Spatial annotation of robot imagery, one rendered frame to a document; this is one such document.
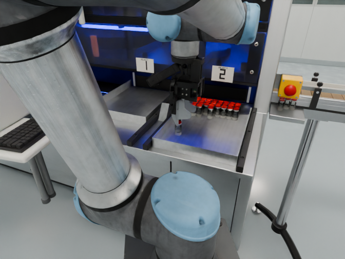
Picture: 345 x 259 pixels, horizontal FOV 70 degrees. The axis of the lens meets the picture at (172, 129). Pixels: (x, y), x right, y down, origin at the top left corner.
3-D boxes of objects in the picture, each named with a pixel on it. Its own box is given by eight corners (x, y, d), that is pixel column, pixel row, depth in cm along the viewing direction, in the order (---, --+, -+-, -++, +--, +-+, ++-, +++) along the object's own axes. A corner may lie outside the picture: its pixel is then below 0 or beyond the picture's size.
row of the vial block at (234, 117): (193, 111, 99) (193, 100, 96) (237, 118, 93) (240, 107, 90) (191, 113, 97) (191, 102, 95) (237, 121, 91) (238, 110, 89)
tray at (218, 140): (187, 105, 104) (187, 97, 102) (250, 115, 96) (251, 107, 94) (152, 147, 77) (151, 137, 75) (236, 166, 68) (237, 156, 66)
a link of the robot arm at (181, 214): (206, 284, 40) (213, 230, 33) (135, 255, 45) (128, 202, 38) (222, 227, 50) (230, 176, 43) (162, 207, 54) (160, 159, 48)
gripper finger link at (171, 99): (173, 116, 70) (174, 86, 67) (169, 115, 71) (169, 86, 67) (179, 111, 74) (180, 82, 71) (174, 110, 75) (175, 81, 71)
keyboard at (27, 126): (59, 104, 123) (58, 99, 122) (83, 107, 120) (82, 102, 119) (-11, 148, 89) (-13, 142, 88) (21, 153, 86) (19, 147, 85)
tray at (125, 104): (131, 86, 124) (130, 79, 122) (178, 93, 116) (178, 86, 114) (87, 113, 97) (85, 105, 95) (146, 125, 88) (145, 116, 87)
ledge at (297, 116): (270, 105, 108) (270, 101, 108) (302, 109, 104) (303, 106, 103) (268, 118, 97) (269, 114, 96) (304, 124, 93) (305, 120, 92)
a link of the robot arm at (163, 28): (195, 2, 44) (211, -1, 53) (141, 1, 48) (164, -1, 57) (193, 47, 48) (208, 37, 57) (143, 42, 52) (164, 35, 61)
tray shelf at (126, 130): (122, 88, 127) (122, 85, 126) (264, 110, 104) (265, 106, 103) (52, 132, 88) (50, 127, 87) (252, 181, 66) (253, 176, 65)
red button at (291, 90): (283, 92, 91) (285, 82, 89) (294, 94, 89) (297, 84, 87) (282, 96, 88) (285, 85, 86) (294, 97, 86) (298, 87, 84)
